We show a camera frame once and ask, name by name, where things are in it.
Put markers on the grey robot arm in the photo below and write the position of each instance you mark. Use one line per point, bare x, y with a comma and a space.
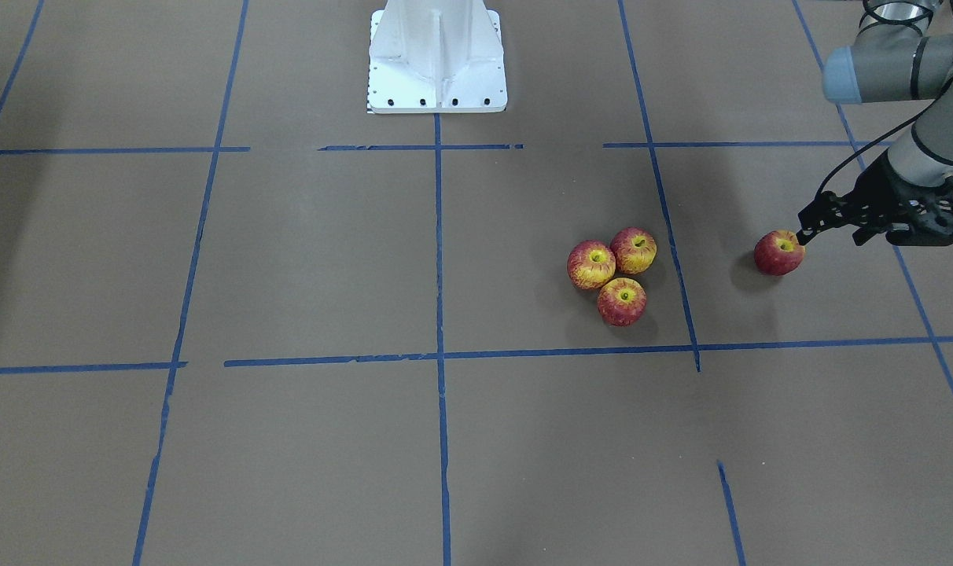
894, 58

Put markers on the red yellow apple back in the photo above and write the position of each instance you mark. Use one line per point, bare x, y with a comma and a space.
634, 250

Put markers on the red yellow apple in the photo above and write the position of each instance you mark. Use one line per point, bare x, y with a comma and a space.
591, 264
622, 302
634, 250

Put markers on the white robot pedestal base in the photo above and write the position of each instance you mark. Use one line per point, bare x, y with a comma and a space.
436, 56

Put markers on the red yellow apple front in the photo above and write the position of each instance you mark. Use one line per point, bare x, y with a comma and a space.
622, 302

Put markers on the dark red apple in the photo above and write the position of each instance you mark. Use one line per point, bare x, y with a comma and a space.
778, 253

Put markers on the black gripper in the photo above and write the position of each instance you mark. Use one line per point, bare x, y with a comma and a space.
883, 187

